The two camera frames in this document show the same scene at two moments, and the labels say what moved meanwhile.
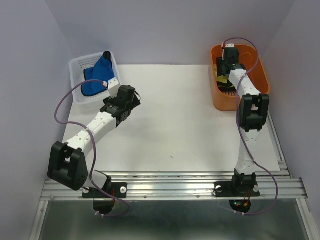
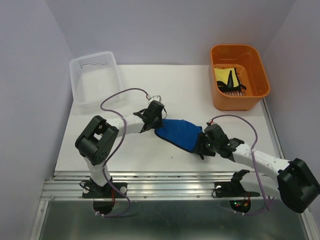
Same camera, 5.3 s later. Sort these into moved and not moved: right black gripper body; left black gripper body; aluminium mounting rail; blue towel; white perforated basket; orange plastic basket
Moved: right black gripper body; left black gripper body; blue towel
Not moved: aluminium mounting rail; white perforated basket; orange plastic basket
